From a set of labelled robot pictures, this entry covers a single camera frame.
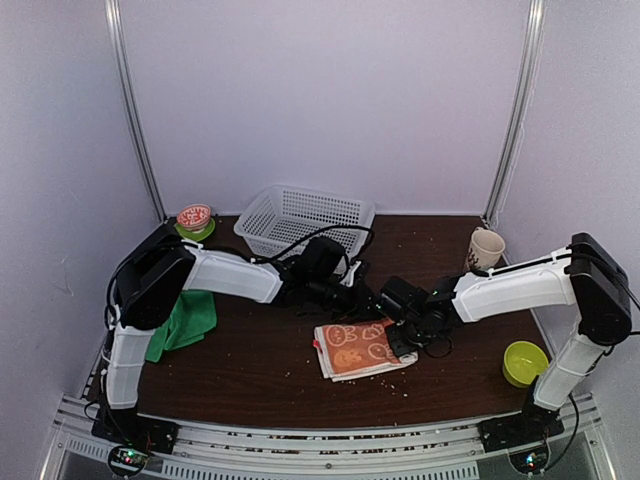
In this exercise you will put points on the lime green bowl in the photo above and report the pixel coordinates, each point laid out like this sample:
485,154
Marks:
523,361

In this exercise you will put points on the left aluminium frame post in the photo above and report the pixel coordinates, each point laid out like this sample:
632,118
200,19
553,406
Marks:
132,115

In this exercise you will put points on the white plastic mesh basket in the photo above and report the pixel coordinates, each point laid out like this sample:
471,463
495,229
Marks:
281,215

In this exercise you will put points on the red patterned ceramic bowl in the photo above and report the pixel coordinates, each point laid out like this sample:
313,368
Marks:
194,218

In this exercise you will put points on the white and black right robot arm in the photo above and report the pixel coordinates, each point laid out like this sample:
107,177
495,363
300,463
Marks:
582,275

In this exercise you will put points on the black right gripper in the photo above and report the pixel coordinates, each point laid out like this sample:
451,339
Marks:
399,347

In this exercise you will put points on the green saucer plate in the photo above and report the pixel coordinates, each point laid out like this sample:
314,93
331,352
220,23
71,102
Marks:
199,235

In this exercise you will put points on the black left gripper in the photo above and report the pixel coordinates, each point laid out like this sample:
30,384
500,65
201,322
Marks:
359,308

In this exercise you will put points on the front aluminium rail base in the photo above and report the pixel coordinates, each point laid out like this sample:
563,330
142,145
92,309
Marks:
444,450

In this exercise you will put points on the green microfiber towel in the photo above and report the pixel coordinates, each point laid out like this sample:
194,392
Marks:
193,316

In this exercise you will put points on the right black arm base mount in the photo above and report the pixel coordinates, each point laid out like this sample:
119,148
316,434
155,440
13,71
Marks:
515,431

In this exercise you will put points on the right aluminium frame post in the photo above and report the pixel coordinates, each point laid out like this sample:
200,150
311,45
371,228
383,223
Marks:
522,97

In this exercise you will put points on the aluminium frame post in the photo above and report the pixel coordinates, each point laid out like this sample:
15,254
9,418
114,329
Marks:
132,115
522,97

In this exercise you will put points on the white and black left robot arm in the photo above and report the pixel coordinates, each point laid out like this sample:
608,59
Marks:
146,286

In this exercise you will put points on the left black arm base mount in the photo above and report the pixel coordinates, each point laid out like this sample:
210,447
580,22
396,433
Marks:
137,434

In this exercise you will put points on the cream patterned ceramic mug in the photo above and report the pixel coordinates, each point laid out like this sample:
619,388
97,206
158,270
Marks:
485,249

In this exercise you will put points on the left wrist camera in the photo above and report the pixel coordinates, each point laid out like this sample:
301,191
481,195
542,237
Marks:
355,273

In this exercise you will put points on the orange bunny pattern towel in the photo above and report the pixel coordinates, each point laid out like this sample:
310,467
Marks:
349,352

